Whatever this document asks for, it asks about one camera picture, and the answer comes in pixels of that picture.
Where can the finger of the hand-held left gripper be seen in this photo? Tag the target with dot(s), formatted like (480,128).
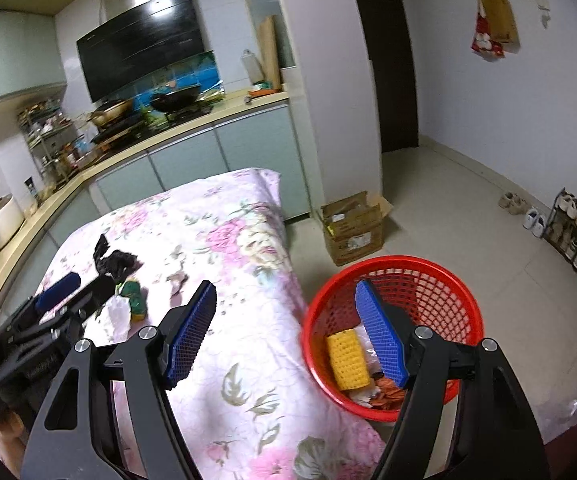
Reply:
(58,287)
(96,292)

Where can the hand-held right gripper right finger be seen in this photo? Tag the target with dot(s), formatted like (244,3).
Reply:
(381,335)

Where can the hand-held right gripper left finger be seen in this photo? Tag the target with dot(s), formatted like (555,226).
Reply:
(191,335)

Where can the white plastic bag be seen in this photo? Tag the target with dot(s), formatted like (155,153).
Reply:
(118,315)

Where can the black wrapper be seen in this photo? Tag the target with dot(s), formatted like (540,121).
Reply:
(116,262)

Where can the green yellow snack packet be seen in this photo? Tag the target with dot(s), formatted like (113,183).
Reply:
(133,295)

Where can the yellow sponge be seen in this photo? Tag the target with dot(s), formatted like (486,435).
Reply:
(346,360)

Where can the orange wrapper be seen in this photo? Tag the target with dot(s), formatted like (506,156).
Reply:
(386,396)

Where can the red plastic mesh basket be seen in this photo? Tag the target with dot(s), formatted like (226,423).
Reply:
(398,261)

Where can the person's left forearm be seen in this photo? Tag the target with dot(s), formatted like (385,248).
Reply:
(7,442)

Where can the pink floral quilt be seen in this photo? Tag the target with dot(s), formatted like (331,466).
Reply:
(248,270)

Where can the white rice cooker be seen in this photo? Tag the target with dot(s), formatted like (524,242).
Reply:
(1,220)

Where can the open cardboard box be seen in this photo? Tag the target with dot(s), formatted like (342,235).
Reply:
(358,240)

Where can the metal kitchen rack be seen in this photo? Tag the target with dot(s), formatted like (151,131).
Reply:
(48,135)

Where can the black gas stove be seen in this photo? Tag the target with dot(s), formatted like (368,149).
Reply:
(123,130)

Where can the brown frying pan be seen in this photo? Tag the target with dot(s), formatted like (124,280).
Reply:
(111,110)

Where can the white sneaker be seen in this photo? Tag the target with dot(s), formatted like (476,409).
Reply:
(540,225)
(531,218)

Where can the clear plastic floor bag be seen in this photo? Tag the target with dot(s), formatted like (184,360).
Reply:
(568,410)

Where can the dark shoe rack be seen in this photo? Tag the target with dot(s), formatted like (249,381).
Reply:
(551,226)

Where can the kitchen counter with cabinets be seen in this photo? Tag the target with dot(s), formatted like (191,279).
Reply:
(253,140)

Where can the black wok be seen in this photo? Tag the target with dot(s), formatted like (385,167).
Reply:
(173,100)

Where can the blue scenic backsplash panel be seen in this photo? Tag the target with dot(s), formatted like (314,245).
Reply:
(203,72)

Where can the black range hood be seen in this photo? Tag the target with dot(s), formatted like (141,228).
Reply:
(141,45)

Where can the small orange tray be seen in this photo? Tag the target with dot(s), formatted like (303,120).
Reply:
(261,92)

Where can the clear plastic bottle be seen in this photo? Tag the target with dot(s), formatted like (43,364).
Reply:
(251,67)

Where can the dark brown door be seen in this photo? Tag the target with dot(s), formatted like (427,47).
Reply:
(388,60)

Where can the wooden cutting board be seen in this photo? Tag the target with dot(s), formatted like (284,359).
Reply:
(270,52)

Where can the brown paper bag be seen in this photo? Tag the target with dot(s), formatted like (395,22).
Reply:
(501,17)

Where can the pale green wall cabinets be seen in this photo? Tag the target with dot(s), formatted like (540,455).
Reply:
(13,55)

